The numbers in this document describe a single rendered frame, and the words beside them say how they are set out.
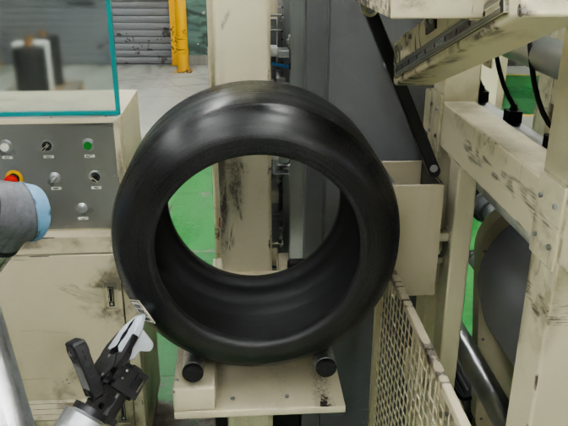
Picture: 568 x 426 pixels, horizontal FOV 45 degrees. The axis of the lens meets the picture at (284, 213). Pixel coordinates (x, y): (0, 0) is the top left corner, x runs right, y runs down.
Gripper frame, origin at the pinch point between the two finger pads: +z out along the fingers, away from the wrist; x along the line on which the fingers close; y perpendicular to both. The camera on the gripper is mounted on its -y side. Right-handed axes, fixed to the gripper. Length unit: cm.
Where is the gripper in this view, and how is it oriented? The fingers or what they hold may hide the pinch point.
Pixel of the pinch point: (137, 317)
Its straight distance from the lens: 139.6
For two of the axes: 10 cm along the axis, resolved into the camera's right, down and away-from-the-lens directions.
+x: 6.3, -0.5, -7.7
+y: 6.4, 6.1, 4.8
